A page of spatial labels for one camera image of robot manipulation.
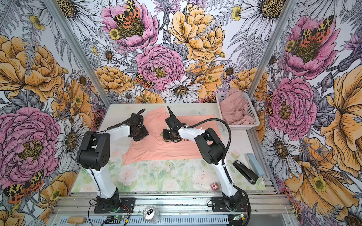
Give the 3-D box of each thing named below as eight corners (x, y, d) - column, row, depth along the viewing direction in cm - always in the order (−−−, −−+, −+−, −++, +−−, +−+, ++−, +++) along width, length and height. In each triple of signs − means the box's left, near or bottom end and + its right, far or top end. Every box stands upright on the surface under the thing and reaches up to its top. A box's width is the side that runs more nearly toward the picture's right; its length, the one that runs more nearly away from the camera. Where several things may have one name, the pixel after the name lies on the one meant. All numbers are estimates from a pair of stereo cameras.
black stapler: (251, 185, 83) (255, 183, 79) (230, 166, 90) (232, 162, 86) (256, 180, 85) (260, 177, 81) (235, 161, 92) (237, 157, 88)
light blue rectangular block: (253, 179, 85) (257, 175, 80) (243, 157, 94) (246, 153, 89) (260, 177, 85) (265, 174, 81) (250, 156, 94) (253, 152, 89)
